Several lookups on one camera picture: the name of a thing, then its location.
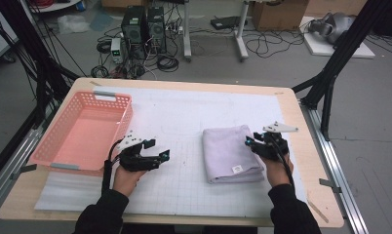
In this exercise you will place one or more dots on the black frame stand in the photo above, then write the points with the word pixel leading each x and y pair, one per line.
pixel 44 71
pixel 348 42

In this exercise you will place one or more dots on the aluminium rail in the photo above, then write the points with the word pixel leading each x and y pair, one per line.
pixel 333 169
pixel 15 159

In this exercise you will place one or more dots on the grey headset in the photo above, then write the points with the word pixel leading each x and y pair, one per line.
pixel 337 26

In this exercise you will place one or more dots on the clear plastic bag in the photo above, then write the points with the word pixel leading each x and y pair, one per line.
pixel 72 24

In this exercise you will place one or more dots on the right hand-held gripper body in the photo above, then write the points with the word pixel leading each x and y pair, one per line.
pixel 270 149

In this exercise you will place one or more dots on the white grid mat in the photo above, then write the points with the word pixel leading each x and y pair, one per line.
pixel 184 110

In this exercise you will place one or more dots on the person's left hand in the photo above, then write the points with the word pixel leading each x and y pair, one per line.
pixel 127 180

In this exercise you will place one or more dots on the person's right hand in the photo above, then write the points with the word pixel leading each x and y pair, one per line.
pixel 277 172

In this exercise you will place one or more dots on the grey metal bracket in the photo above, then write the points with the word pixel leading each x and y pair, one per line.
pixel 327 183
pixel 28 168

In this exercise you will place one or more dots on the white table leg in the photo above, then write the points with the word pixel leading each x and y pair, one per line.
pixel 240 32
pixel 187 32

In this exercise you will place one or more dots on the black flat device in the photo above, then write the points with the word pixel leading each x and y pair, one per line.
pixel 225 22

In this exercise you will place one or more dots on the cardboard box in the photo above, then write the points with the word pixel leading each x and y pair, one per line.
pixel 278 16
pixel 333 6

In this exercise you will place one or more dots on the lilac printed towel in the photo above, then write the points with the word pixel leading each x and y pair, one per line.
pixel 229 156

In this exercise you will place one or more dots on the white floor board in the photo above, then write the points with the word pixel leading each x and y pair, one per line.
pixel 321 48

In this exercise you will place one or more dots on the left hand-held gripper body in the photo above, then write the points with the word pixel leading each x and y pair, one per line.
pixel 135 161

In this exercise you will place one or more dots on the black computer tower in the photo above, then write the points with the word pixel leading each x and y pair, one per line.
pixel 156 29
pixel 134 29

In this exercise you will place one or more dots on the pink plastic basket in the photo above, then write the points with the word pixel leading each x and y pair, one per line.
pixel 83 136

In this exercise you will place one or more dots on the white power supply unit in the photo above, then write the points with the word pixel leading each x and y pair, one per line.
pixel 116 48

